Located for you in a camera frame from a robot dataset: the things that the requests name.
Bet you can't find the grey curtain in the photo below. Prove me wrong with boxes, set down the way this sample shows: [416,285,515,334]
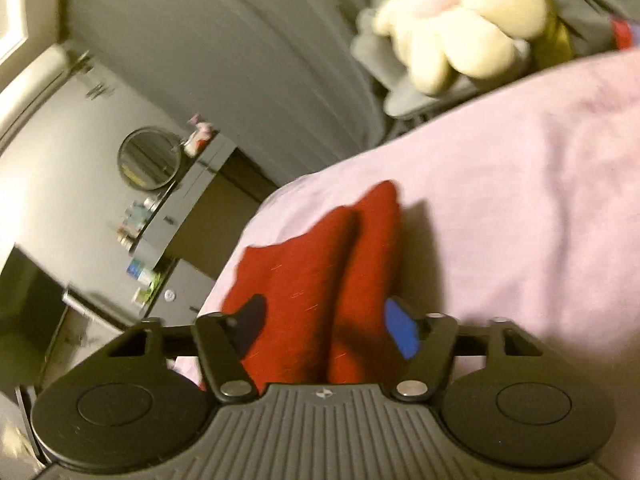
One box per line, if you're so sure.
[64,0,640,187]

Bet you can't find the grey shell chair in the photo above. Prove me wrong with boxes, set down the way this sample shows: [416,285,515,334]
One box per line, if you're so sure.
[350,0,532,119]

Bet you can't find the round black framed mirror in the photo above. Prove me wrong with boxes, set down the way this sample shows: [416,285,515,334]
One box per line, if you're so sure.
[116,127,183,192]

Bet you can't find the grey dressing table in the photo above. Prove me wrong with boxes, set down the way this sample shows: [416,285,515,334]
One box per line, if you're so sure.
[117,131,281,286]

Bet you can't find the blue white box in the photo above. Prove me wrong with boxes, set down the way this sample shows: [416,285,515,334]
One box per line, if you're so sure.
[126,259,144,280]

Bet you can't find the red knit cardigan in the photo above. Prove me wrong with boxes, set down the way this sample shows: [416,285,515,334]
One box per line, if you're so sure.
[222,181,406,391]

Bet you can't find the pink plush bedspread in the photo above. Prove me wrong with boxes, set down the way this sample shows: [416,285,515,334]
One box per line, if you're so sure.
[171,49,640,480]

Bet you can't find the grey low cabinet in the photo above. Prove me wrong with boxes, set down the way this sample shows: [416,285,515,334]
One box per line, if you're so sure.
[62,257,219,331]

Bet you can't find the pink plush toy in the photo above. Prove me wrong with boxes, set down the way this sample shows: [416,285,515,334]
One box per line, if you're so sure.
[183,114,218,158]

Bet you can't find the cream flower plush cushion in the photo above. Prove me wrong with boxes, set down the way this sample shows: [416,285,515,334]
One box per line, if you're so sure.
[372,0,549,98]

